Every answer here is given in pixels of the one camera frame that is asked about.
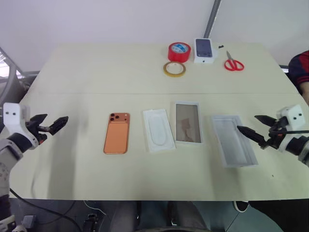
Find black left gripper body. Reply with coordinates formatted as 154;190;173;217
25;119;51;145

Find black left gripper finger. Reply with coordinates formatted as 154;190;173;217
48;116;69;136
30;114;48;127

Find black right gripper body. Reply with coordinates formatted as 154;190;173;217
259;116;288;149

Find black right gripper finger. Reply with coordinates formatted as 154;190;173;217
236;125;267;144
254;115;276;126

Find white phone box base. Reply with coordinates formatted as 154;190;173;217
211;115;259;168

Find white phone box lid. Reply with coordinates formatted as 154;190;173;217
170;101;206;146

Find white box with dark phone print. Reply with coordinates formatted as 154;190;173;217
193;37;219;65

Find orange smartphone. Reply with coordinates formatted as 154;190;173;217
103;112;131;155

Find person in red dark shirt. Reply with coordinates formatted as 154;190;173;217
288;50;309;108

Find white shoe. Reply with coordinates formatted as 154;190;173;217
232;200;250;213

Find small grey block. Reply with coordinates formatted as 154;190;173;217
21;214;37;229

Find white paper insert tray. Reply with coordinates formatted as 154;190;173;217
142;108;176;154

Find black floor device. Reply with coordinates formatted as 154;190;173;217
83;212;100;232

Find yellow tape roll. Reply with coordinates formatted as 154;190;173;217
163;61;187;78

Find red tape roll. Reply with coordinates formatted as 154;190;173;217
168;42;192;62

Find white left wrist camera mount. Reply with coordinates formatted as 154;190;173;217
2;102;39;146

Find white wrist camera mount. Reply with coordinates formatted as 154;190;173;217
276;104;305;131
2;102;39;146

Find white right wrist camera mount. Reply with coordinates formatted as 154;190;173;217
276;104;305;131

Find grey metal frame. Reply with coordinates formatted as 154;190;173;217
0;46;31;103

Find red handled scissors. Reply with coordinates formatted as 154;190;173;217
224;50;245;72

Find black floor cable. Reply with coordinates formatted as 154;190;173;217
9;188;82;232

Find white thin cable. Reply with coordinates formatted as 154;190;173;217
83;200;107;216

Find grey metal wall rail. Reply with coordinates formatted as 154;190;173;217
203;0;222;39

